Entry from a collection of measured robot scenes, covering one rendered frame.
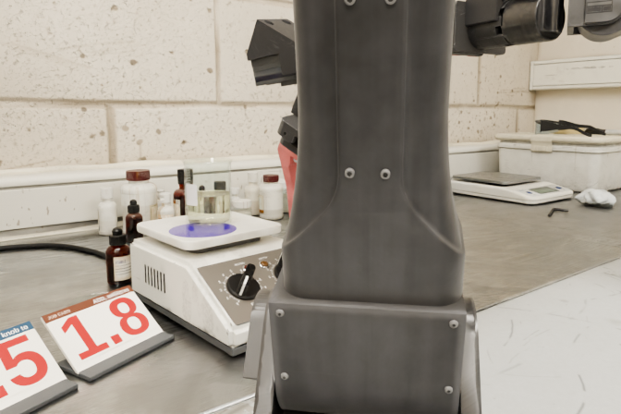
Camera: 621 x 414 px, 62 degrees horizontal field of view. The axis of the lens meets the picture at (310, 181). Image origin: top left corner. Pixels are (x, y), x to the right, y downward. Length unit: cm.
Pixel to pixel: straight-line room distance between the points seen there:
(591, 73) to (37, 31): 153
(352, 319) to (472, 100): 153
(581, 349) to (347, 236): 39
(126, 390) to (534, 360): 33
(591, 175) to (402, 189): 133
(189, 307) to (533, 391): 30
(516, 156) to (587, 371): 112
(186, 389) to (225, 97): 78
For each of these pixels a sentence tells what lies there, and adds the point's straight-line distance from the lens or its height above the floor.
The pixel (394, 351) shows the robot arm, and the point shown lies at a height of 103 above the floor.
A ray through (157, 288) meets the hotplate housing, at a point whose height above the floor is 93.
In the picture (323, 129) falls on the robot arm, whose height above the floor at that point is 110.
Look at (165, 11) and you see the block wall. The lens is 108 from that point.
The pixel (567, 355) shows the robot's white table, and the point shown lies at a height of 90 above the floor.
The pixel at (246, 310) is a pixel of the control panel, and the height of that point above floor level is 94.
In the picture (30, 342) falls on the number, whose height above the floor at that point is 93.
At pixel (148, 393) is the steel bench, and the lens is 44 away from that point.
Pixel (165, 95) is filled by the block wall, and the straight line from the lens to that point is 107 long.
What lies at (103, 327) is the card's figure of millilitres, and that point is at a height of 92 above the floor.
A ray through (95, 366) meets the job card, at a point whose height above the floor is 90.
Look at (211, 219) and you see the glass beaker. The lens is 55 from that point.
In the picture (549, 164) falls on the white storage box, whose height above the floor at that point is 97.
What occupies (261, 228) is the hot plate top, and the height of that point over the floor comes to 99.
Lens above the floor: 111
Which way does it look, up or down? 8 degrees down
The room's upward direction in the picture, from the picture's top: straight up
